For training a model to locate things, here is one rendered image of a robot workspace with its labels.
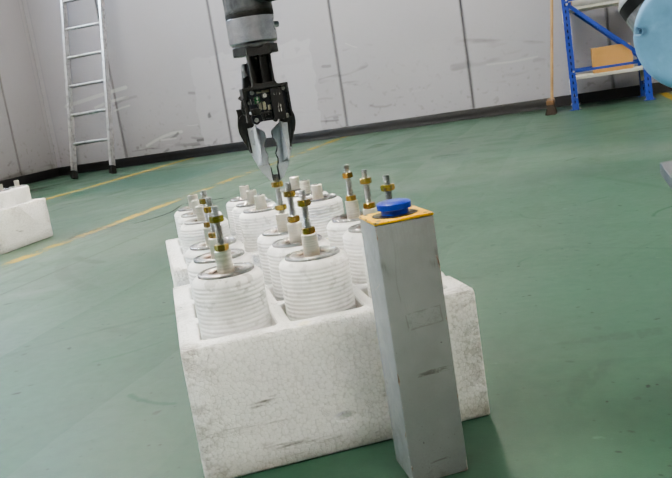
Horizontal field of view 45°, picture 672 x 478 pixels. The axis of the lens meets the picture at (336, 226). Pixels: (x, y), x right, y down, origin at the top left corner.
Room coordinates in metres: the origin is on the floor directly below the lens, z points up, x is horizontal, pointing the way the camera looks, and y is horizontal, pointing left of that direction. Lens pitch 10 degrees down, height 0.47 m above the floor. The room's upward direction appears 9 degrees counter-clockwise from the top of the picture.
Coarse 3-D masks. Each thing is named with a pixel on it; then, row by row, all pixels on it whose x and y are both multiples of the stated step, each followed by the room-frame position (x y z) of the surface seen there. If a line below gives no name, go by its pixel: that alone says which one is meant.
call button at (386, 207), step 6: (396, 198) 0.94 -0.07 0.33; (402, 198) 0.93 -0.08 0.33; (378, 204) 0.92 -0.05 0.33; (384, 204) 0.91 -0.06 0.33; (390, 204) 0.91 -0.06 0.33; (396, 204) 0.90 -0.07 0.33; (402, 204) 0.91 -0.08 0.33; (408, 204) 0.91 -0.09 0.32; (378, 210) 0.92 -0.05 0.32; (384, 210) 0.91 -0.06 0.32; (390, 210) 0.90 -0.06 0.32; (396, 210) 0.91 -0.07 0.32; (402, 210) 0.91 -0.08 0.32; (408, 210) 0.92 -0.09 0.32
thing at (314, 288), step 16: (336, 256) 1.05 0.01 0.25; (288, 272) 1.04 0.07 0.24; (304, 272) 1.03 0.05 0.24; (320, 272) 1.03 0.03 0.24; (336, 272) 1.04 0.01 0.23; (288, 288) 1.05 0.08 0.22; (304, 288) 1.03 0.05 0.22; (320, 288) 1.03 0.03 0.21; (336, 288) 1.04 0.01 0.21; (352, 288) 1.07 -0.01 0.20; (288, 304) 1.05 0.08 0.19; (304, 304) 1.03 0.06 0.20; (320, 304) 1.03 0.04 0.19; (336, 304) 1.03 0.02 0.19; (352, 304) 1.06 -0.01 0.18
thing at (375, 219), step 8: (408, 208) 0.95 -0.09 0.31; (416, 208) 0.94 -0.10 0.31; (360, 216) 0.94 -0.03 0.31; (368, 216) 0.93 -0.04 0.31; (376, 216) 0.92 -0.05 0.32; (384, 216) 0.91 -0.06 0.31; (392, 216) 0.90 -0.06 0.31; (400, 216) 0.90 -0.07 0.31; (408, 216) 0.89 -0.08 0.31; (416, 216) 0.89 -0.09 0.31; (376, 224) 0.88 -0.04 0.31
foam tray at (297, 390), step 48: (192, 336) 1.02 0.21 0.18; (240, 336) 0.99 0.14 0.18; (288, 336) 0.99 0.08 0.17; (336, 336) 1.00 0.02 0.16; (192, 384) 0.96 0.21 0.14; (240, 384) 0.98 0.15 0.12; (288, 384) 0.99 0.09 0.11; (336, 384) 1.00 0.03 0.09; (384, 384) 1.01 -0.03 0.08; (480, 384) 1.04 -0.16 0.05; (240, 432) 0.97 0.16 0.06; (288, 432) 0.99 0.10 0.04; (336, 432) 1.00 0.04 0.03; (384, 432) 1.01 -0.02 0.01
